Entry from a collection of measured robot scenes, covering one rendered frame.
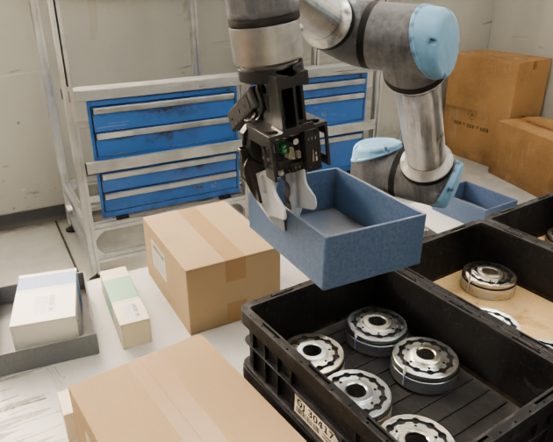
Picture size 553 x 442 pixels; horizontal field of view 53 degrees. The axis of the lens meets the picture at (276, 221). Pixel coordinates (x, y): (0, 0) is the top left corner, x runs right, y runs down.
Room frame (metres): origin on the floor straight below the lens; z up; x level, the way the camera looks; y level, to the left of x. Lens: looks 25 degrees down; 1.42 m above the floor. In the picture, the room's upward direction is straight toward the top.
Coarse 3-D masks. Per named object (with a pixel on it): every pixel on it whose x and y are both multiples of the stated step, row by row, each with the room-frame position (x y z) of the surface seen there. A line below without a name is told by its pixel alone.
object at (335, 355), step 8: (296, 336) 0.75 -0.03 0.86; (304, 336) 0.75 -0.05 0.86; (312, 336) 0.75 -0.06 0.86; (320, 336) 0.75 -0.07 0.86; (296, 344) 0.73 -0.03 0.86; (328, 344) 0.73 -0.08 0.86; (336, 344) 0.73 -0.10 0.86; (328, 352) 0.71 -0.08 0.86; (336, 352) 0.71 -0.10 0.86; (328, 360) 0.68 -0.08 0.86; (336, 360) 0.68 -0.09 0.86; (320, 368) 0.67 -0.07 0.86; (328, 368) 0.67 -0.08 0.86; (336, 368) 0.67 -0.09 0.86
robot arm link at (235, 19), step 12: (228, 0) 0.59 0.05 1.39; (240, 0) 0.57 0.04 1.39; (252, 0) 0.57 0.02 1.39; (264, 0) 0.57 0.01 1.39; (276, 0) 0.57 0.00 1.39; (288, 0) 0.58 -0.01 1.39; (228, 12) 0.59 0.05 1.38; (240, 12) 0.58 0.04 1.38; (252, 12) 0.57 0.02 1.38; (264, 12) 0.57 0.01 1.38; (276, 12) 0.57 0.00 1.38; (288, 12) 0.58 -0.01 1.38; (228, 24) 0.60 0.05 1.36; (240, 24) 0.58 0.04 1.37; (252, 24) 0.57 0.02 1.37; (264, 24) 0.57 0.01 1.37; (276, 24) 0.57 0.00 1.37
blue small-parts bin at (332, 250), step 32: (320, 192) 0.78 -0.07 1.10; (352, 192) 0.76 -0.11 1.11; (384, 192) 0.70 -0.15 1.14; (256, 224) 0.71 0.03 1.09; (288, 224) 0.63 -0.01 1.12; (320, 224) 0.73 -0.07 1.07; (352, 224) 0.73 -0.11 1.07; (384, 224) 0.59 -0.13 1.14; (416, 224) 0.62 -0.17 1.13; (288, 256) 0.63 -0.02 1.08; (320, 256) 0.56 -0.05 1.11; (352, 256) 0.57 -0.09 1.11; (384, 256) 0.59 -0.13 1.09; (416, 256) 0.62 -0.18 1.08; (320, 288) 0.56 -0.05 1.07
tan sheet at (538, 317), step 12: (456, 276) 0.99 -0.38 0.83; (444, 288) 0.95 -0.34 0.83; (456, 288) 0.95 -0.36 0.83; (516, 288) 0.95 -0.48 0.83; (468, 300) 0.90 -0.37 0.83; (480, 300) 0.90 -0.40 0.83; (504, 300) 0.90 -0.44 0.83; (516, 300) 0.90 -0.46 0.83; (528, 300) 0.90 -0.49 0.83; (540, 300) 0.90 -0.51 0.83; (504, 312) 0.86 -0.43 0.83; (516, 312) 0.86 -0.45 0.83; (528, 312) 0.86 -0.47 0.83; (540, 312) 0.86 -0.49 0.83; (552, 312) 0.86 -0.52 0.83; (528, 324) 0.82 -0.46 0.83; (540, 324) 0.82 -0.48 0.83; (552, 324) 0.82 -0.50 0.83; (540, 336) 0.79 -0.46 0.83; (552, 336) 0.79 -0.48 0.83
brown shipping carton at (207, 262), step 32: (160, 224) 1.19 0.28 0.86; (192, 224) 1.19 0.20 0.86; (224, 224) 1.19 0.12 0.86; (160, 256) 1.12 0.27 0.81; (192, 256) 1.03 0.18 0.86; (224, 256) 1.03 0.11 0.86; (256, 256) 1.04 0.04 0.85; (160, 288) 1.14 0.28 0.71; (192, 288) 0.97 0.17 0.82; (224, 288) 1.00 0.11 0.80; (256, 288) 1.04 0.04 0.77; (192, 320) 0.97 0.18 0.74; (224, 320) 1.00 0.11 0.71
